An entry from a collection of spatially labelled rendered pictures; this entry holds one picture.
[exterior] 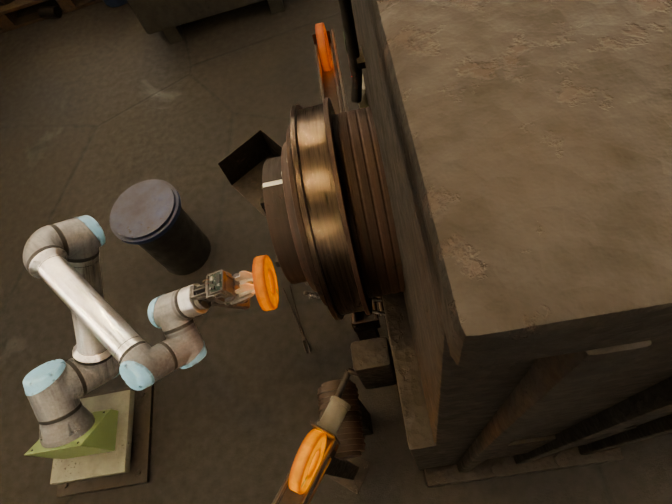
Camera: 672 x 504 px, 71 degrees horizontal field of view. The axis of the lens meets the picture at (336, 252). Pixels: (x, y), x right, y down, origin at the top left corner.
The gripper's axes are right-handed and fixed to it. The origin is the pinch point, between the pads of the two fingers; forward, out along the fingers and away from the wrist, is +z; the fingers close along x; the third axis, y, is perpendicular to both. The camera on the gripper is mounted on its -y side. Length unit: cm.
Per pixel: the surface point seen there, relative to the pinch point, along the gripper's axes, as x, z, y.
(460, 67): -33, 65, 76
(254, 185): 52, -16, -22
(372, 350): -23.2, 24.0, -11.5
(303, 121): 7, 37, 40
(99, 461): -30, -109, -43
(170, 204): 64, -61, -26
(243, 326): 20, -58, -71
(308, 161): -3, 37, 41
